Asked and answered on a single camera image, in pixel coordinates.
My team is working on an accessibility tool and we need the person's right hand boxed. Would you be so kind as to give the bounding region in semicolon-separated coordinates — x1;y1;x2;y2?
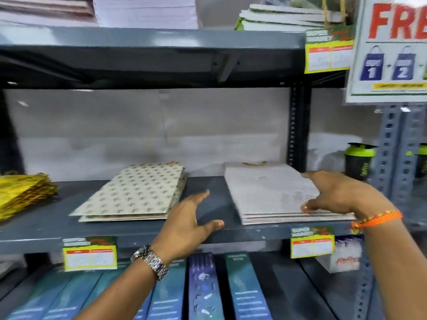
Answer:
301;170;396;224

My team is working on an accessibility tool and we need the person's left hand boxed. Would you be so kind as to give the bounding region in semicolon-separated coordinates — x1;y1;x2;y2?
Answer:
150;189;225;264

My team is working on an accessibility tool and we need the white textured paper gift bag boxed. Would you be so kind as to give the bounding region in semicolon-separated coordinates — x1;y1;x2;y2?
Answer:
242;214;357;226
239;209;351;220
223;161;336;218
240;211;353;222

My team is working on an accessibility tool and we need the person's left forearm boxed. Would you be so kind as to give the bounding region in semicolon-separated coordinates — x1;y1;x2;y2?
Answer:
73;259;161;320

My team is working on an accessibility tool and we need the person's right forearm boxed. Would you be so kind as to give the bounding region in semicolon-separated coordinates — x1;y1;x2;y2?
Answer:
354;213;427;320

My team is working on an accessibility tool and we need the yellow green shelf price label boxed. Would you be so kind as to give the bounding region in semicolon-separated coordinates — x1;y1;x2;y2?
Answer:
290;226;335;260
304;24;355;74
62;236;118;272

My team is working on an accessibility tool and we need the purple long box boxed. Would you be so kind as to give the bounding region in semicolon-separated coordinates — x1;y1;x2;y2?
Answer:
188;252;225;320

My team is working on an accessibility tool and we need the white red-print shelf tag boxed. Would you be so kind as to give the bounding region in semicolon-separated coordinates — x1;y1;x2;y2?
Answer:
316;236;363;274

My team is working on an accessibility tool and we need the black green shaker bottle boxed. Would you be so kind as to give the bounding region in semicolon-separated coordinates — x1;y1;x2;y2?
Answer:
343;142;378;182
415;143;427;179

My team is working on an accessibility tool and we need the silver metal wristwatch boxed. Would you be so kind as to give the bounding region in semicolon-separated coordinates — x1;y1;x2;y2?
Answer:
130;244;169;281

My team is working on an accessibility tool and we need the teal long box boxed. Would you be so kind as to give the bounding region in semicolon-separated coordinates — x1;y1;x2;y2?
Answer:
146;259;188;320
3;268;74;320
224;251;273;320
39;269;105;320

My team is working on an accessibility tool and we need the cream leaf-patterned paper gift bag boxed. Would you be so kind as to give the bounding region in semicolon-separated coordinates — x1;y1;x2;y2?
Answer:
69;162;186;217
77;173;188;223

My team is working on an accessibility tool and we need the light gray slotted rack upright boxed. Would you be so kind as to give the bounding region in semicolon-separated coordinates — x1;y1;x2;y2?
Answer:
354;104;427;320

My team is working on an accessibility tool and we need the white promotional sign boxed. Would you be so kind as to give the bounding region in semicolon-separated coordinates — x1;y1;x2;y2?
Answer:
344;0;427;106

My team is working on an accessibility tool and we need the stack of green-edged white bags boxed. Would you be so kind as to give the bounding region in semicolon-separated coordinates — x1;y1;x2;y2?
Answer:
234;3;349;32

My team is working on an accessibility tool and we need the stack of shiny yellow bags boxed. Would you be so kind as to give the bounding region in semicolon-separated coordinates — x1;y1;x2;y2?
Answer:
0;173;60;222

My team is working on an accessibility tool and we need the dark gray metal shelf rack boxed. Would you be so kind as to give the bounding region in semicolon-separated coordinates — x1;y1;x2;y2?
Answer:
0;26;371;320

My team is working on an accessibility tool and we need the stack of plain white bags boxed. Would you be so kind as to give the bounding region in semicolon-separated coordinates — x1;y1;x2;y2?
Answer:
92;0;200;30

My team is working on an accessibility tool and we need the stack of pinkish paper bags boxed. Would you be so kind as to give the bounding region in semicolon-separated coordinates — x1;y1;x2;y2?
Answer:
0;0;98;28

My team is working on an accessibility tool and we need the orange thread bracelet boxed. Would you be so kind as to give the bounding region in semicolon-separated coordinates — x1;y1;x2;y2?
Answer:
350;210;403;234

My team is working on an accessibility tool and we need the gold rope bag handle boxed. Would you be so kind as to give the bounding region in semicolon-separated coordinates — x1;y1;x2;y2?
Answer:
321;0;347;28

